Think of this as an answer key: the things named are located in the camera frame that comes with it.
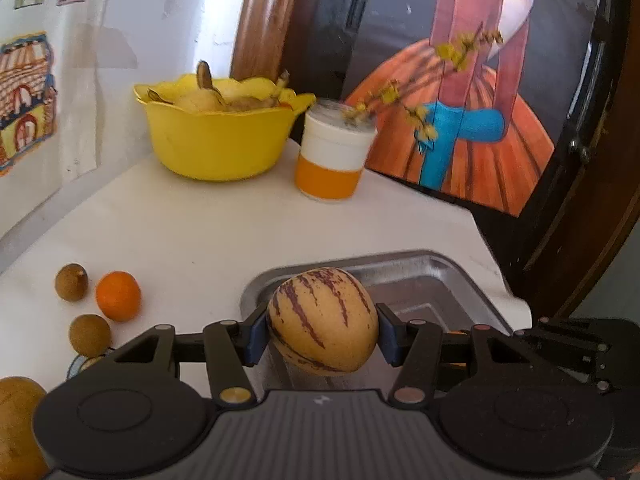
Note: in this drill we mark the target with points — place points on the striped yellow pepino melon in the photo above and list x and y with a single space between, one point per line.
323 321

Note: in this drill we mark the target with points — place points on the brown round fruit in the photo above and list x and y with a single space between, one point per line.
21 457

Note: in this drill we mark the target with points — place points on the brown longan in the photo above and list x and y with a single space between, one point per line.
90 335
71 282

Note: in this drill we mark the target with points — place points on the banana peel in bowl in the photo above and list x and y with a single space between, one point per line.
237 98

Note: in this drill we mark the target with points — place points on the painting of orange dress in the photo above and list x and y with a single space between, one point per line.
498 122

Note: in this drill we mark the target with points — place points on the yellow flower branch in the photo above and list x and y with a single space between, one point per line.
452 57

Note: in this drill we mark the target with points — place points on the small orange tangerine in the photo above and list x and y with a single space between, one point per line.
119 296

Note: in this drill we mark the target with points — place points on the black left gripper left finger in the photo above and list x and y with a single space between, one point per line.
229 347

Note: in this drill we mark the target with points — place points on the silver metal tray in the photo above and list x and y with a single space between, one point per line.
414 284

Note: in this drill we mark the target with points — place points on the house drawings paper sheet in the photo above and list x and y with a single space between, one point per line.
48 99

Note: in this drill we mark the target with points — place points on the yellow plastic bowl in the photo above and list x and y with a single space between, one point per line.
216 146

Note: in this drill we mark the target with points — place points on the white and orange cup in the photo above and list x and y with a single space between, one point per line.
333 152

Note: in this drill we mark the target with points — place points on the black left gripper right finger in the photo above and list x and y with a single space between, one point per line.
414 348

